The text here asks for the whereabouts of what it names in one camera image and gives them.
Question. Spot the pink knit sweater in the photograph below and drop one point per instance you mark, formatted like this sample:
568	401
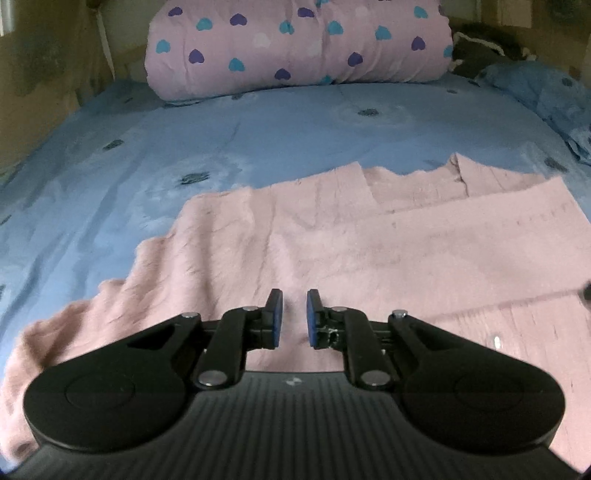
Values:
351	258

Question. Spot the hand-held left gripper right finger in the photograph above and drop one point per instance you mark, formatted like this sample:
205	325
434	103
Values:
311	324

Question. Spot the blue patterned bed sheet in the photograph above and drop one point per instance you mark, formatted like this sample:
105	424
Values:
240	134

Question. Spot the pink heart-patterned pillow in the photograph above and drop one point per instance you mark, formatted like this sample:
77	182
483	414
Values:
295	44

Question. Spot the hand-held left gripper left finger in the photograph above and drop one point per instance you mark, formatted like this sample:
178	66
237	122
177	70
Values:
276	319

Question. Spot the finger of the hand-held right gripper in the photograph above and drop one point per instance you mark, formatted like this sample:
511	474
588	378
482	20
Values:
587	293

